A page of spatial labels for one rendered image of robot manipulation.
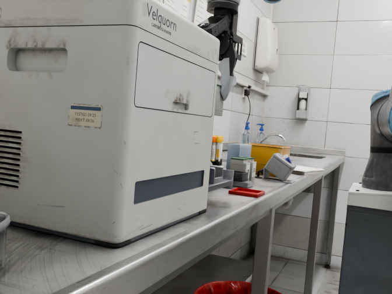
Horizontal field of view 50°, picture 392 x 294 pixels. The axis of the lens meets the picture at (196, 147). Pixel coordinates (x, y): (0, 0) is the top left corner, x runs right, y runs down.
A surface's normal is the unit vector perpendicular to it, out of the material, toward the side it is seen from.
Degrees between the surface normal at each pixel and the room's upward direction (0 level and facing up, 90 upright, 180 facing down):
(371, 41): 90
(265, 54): 90
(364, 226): 90
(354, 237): 90
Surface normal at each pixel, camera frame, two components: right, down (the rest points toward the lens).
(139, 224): 0.92, 0.10
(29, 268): 0.08, -1.00
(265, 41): -0.39, 0.01
